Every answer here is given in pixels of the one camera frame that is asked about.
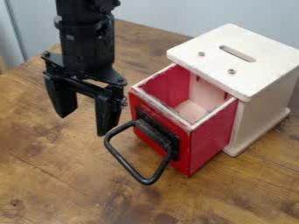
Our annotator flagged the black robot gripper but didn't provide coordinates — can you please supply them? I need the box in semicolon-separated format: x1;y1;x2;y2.
41;21;126;137

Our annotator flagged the black metal drawer handle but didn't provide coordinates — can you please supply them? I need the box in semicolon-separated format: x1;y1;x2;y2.
102;106;181;186

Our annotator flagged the red wooden drawer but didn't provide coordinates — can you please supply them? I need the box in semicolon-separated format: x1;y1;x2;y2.
128;64;239;177

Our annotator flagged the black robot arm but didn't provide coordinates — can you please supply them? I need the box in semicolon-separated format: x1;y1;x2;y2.
41;0;126;137

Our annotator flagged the white wooden drawer box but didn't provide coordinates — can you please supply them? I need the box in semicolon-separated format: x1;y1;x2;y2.
166;24;299;157

